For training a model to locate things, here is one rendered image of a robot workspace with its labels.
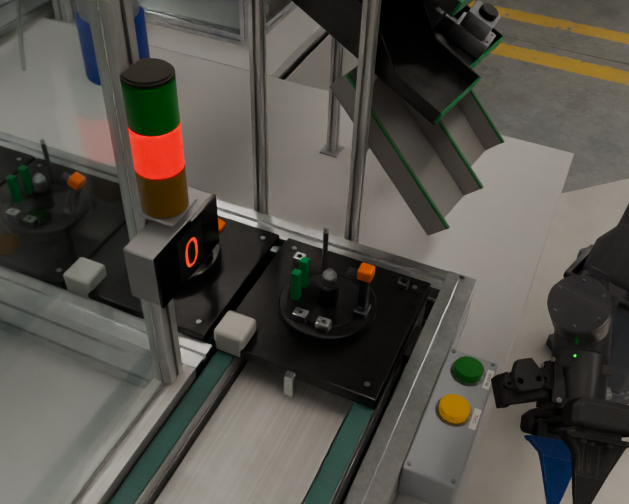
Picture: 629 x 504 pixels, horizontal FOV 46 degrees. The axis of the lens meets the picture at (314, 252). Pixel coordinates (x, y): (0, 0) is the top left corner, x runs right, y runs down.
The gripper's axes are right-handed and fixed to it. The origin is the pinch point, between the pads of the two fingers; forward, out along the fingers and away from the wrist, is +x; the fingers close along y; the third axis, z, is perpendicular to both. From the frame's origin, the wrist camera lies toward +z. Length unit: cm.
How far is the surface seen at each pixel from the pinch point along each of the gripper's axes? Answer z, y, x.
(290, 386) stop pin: 30.3, -22.8, -5.1
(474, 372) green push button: 6.5, -22.2, -11.6
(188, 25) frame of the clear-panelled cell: 79, -92, -97
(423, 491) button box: 11.4, -18.1, 4.7
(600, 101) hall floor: -74, -234, -180
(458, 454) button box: 8.0, -16.9, -0.5
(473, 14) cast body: 14, -22, -66
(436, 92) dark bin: 18, -20, -51
